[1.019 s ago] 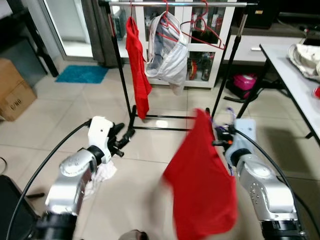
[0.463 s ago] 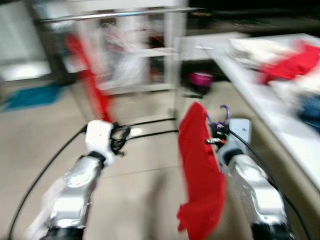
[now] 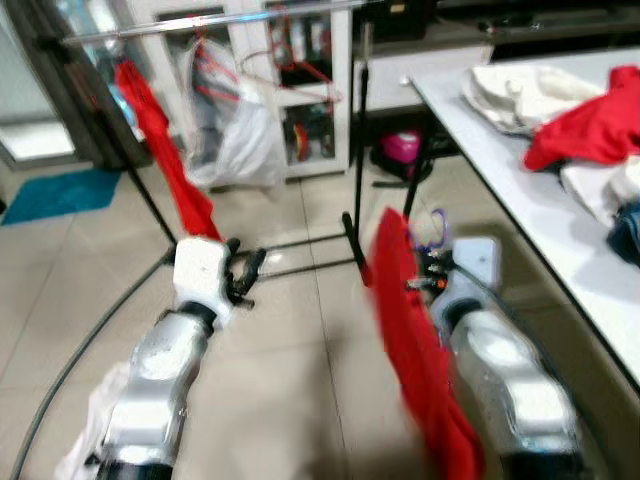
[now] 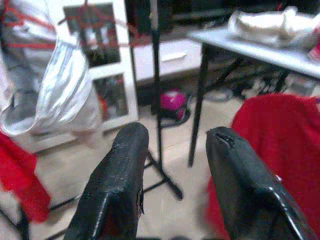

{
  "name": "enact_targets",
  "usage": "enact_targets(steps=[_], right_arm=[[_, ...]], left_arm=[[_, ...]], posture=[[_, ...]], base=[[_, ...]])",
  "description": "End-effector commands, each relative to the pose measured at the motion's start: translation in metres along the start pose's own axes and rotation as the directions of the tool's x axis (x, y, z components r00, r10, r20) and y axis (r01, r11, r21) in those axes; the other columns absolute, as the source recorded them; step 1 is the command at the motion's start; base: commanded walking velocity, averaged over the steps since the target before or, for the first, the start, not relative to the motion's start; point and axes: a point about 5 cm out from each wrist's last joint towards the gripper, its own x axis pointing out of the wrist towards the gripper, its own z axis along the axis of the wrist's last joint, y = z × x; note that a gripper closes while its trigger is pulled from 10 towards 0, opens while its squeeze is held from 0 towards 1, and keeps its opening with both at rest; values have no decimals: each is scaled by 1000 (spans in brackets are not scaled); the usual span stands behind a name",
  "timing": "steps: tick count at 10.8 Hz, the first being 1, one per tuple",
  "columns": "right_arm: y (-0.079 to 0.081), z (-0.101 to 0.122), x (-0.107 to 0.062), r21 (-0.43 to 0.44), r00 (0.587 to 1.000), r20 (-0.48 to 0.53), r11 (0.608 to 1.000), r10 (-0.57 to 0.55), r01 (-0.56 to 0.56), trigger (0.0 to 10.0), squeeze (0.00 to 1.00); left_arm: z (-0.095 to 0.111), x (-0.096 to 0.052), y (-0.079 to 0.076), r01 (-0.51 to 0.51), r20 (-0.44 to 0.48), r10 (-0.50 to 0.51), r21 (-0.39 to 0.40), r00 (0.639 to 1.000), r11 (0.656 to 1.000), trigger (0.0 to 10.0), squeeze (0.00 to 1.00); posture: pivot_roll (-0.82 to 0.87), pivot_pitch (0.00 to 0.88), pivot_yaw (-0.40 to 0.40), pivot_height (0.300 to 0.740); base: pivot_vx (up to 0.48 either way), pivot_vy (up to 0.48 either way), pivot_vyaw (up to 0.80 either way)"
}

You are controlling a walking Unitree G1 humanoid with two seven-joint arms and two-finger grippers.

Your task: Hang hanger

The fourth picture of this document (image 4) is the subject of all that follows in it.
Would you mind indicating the white drawer unit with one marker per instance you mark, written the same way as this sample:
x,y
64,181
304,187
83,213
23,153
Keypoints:
x,y
150,62

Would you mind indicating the white glass-door cabinet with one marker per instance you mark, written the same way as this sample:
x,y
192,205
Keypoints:
x,y
125,62

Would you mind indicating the white jacket with grey lining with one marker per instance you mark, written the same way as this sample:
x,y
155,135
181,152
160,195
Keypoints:
x,y
62,87

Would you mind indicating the black and silver clothes rack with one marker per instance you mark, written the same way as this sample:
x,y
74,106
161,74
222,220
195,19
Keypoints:
x,y
157,100

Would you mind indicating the red plastic hanger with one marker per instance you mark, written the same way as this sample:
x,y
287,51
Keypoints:
x,y
30,45

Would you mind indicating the pink vacuum cleaner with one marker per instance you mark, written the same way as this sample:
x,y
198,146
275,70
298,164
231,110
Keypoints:
x,y
172,100

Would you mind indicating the pale red thin hanger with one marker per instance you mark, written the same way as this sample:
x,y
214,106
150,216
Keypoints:
x,y
135,41

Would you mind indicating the black television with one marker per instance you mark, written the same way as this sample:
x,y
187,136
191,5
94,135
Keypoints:
x,y
190,7

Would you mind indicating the white table with black legs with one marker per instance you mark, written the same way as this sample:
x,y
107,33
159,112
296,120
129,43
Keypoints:
x,y
262,53

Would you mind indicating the red garment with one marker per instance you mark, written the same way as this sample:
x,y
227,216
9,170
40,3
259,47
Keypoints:
x,y
282,130
17,170

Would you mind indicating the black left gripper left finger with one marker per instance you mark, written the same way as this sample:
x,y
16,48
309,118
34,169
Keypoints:
x,y
117,175

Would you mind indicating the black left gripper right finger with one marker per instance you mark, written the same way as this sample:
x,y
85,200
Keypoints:
x,y
240,180

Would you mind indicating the cream white garment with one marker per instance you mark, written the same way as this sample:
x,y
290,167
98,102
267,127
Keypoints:
x,y
260,27

